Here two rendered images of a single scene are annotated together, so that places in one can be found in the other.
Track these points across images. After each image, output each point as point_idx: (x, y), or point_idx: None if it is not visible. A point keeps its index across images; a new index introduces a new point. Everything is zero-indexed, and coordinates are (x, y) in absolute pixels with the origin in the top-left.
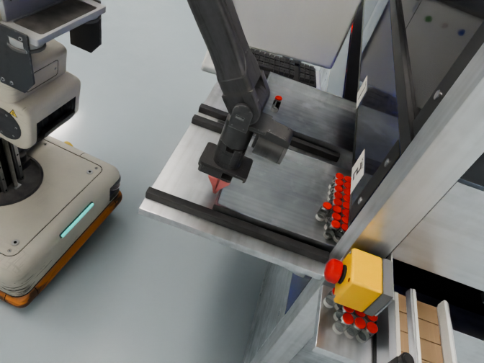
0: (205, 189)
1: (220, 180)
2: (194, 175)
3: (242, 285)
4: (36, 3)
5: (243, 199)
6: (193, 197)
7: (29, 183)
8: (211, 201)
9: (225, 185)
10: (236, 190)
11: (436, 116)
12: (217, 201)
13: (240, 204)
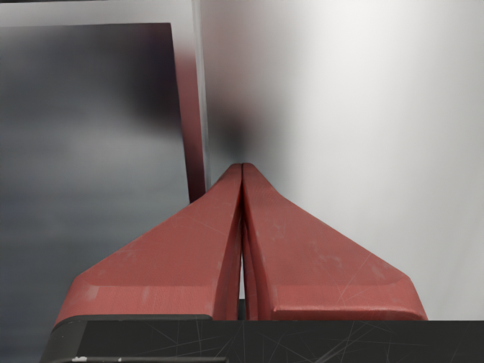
0: (306, 173)
1: (209, 306)
2: (396, 238)
3: None
4: None
5: (38, 207)
6: (376, 71)
7: None
8: (238, 101)
9: (122, 257)
10: (118, 249)
11: None
12: (175, 59)
13: (31, 163)
